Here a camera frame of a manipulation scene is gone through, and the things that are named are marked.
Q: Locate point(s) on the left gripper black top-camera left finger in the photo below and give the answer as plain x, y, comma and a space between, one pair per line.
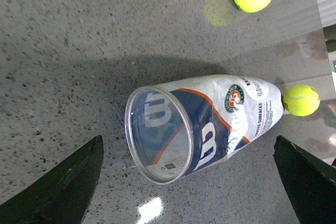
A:
62, 195

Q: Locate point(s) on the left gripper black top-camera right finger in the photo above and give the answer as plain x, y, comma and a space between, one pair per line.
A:
308, 181

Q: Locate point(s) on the clear Wilson tennis ball can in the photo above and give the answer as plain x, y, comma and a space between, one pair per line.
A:
177, 128

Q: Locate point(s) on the Wilson 3 tennis ball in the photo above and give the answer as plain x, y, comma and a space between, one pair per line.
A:
301, 100

